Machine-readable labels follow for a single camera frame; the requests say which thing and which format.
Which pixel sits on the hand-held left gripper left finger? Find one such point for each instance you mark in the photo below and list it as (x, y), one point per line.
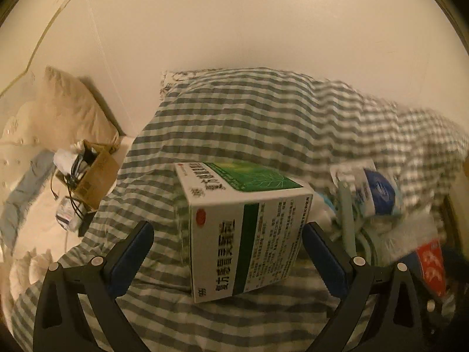
(129, 252)

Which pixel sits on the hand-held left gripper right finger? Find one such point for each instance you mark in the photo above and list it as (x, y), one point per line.
(327, 260)

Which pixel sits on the green and white medicine box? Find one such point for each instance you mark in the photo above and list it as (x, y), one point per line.
(244, 227)

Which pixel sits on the plastic wrapped bundle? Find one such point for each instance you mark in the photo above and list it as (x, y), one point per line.
(65, 215)

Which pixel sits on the cardboard box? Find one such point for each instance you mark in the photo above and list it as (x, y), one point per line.
(96, 176)

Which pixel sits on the blue and white plastic packet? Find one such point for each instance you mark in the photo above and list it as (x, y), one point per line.
(373, 190)

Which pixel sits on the red printed packet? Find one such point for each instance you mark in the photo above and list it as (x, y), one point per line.
(432, 264)

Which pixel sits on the light blue cloth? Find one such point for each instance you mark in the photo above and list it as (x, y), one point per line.
(22, 194)

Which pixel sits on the white fluffy bedding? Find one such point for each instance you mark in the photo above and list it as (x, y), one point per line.
(25, 176)

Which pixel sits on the grey checkered blanket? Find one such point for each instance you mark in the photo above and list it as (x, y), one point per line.
(252, 124)

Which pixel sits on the beige pillow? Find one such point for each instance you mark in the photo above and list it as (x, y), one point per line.
(73, 106)

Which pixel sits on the patterned white pillow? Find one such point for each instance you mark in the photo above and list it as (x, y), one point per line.
(172, 80)

